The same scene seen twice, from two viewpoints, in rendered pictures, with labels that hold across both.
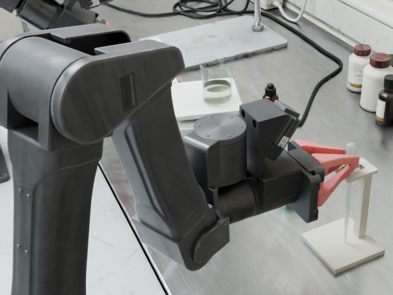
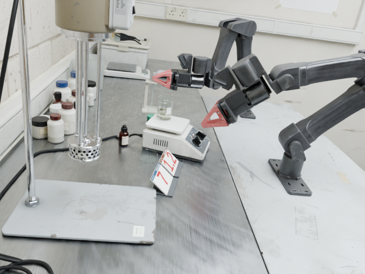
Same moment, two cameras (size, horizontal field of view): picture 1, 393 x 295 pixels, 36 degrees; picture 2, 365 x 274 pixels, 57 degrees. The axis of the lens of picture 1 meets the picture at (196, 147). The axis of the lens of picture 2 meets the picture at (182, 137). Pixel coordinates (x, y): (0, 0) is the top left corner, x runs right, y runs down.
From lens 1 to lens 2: 189 cm
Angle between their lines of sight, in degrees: 122
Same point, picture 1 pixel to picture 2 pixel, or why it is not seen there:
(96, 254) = (229, 130)
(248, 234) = not seen: hidden behind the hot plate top
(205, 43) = (98, 205)
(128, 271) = not seen: hidden behind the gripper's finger
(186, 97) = (176, 123)
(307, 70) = (61, 159)
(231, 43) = (77, 196)
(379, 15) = (7, 117)
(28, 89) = not seen: hidden behind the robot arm
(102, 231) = (226, 134)
